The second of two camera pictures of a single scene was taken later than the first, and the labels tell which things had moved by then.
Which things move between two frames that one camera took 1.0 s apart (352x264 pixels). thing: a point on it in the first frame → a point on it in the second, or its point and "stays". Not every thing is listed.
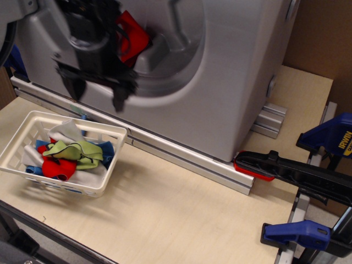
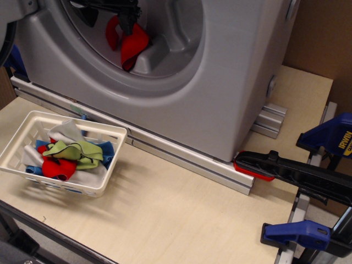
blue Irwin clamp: x=334 y=138 stays
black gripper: x=103 y=64 → x=128 y=11
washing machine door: x=11 y=11 stays
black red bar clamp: x=323 y=182 stays
